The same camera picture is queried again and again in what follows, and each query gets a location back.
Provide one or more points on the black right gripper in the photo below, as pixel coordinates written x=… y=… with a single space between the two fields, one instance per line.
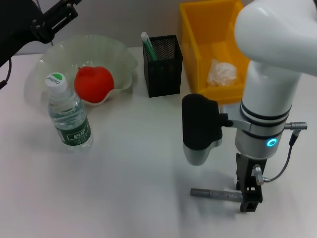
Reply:
x=247 y=171

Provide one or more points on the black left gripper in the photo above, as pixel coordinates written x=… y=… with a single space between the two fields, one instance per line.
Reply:
x=12 y=29

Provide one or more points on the grey marker pen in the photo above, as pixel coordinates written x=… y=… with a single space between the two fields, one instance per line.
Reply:
x=218 y=195

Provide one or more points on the red tomato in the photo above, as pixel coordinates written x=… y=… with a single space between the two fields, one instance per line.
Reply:
x=95 y=83

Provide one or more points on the mint green utility knife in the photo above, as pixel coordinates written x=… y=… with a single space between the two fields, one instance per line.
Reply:
x=149 y=47

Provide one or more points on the clear green-label water bottle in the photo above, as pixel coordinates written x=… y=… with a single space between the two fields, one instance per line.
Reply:
x=71 y=124

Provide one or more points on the white paper ball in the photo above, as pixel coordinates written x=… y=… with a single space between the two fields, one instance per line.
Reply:
x=223 y=73

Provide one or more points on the pale green wavy fruit plate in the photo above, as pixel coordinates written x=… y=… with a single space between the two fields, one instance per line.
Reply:
x=99 y=47

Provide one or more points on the black mesh pen holder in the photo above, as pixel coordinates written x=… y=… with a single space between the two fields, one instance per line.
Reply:
x=163 y=79

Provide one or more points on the yellow plastic bin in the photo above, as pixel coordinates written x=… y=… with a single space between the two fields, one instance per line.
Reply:
x=198 y=29

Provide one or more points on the black silver wrist camera housing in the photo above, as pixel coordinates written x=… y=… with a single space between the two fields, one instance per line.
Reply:
x=200 y=124

